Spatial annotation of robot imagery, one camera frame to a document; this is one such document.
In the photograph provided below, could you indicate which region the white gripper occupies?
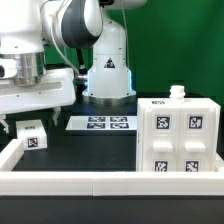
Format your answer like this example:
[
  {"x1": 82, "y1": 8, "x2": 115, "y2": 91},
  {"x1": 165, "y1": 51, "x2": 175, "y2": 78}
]
[{"x1": 0, "y1": 68, "x2": 76, "y2": 134}]

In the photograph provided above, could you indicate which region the white cabinet top block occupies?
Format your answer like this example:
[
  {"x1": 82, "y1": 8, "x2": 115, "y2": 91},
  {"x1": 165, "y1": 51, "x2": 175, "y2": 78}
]
[{"x1": 16, "y1": 120, "x2": 47, "y2": 150}]

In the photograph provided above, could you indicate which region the white cabinet body box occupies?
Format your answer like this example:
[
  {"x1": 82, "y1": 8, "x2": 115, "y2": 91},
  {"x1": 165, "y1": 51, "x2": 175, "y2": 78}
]
[{"x1": 136, "y1": 85, "x2": 221, "y2": 172}]

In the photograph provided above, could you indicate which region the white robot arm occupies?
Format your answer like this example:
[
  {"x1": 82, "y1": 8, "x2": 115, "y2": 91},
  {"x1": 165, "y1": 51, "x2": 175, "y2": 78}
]
[{"x1": 0, "y1": 0, "x2": 147, "y2": 130}]

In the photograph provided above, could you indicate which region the white marker base plate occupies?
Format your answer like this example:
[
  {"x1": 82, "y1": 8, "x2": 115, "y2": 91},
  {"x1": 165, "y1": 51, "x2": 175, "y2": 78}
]
[{"x1": 66, "y1": 116, "x2": 137, "y2": 131}]

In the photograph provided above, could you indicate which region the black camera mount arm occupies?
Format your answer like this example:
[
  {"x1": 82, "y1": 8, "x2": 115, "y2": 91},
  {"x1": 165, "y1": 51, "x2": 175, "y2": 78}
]
[{"x1": 76, "y1": 49, "x2": 87, "y2": 94}]

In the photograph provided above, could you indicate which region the white u-shaped obstacle frame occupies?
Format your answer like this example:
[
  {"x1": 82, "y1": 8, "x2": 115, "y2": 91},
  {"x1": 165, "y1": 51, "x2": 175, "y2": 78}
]
[{"x1": 0, "y1": 139, "x2": 224, "y2": 196}]

